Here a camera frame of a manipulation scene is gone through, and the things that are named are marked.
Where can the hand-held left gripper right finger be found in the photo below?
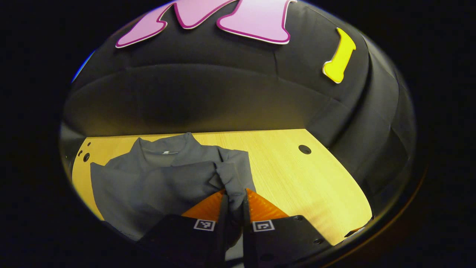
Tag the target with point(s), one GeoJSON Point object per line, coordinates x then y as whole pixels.
{"type": "Point", "coordinates": [282, 238]}

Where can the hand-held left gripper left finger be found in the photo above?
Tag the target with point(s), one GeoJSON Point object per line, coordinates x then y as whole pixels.
{"type": "Point", "coordinates": [186, 238]}

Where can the grey collared shirt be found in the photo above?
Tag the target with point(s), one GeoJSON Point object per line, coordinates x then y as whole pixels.
{"type": "Point", "coordinates": [156, 178]}

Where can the black backdrop cloth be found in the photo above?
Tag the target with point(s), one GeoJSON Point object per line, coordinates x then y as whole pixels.
{"type": "Point", "coordinates": [223, 85]}

